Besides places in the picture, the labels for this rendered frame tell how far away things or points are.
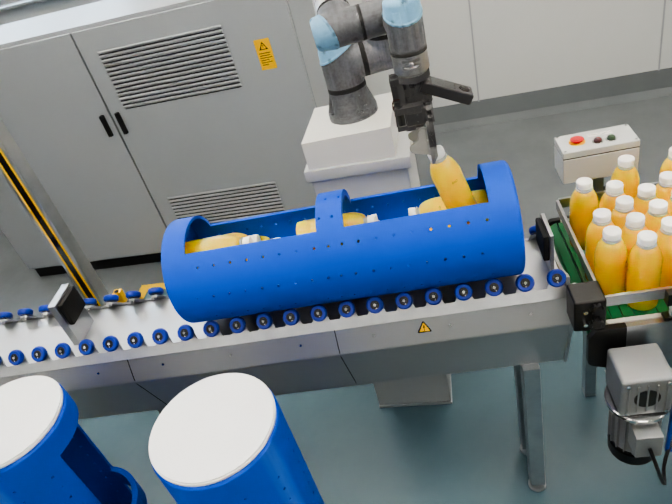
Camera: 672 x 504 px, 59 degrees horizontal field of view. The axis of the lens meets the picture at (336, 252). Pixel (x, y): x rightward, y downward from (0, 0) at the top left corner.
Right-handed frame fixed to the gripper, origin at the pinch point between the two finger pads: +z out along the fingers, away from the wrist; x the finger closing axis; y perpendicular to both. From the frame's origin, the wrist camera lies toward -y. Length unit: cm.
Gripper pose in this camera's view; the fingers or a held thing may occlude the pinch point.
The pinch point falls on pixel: (435, 153)
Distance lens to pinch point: 139.3
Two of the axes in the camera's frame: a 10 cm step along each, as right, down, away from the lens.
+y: -9.7, 1.6, 1.7
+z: 2.3, 7.7, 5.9
